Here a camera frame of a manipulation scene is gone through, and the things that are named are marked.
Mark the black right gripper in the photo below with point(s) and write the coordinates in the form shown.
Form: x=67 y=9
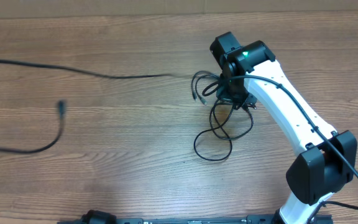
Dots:
x=223 y=94

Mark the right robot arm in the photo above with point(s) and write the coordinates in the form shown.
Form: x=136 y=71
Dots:
x=325 y=158

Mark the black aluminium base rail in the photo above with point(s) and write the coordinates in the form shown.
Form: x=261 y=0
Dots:
x=98 y=217

